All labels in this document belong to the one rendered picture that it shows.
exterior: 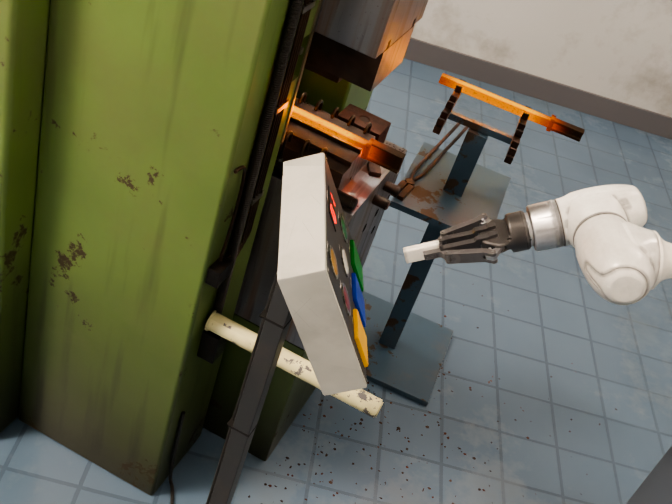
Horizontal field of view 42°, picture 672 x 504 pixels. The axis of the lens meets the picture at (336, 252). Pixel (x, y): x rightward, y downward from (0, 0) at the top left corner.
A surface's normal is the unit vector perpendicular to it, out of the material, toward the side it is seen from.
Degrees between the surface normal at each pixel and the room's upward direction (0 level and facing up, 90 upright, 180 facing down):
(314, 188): 30
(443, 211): 0
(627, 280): 90
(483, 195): 0
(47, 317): 90
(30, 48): 90
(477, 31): 90
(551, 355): 0
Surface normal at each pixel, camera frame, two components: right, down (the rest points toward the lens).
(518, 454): 0.26, -0.76
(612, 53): -0.11, 0.59
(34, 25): 0.88, 0.44
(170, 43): -0.39, 0.48
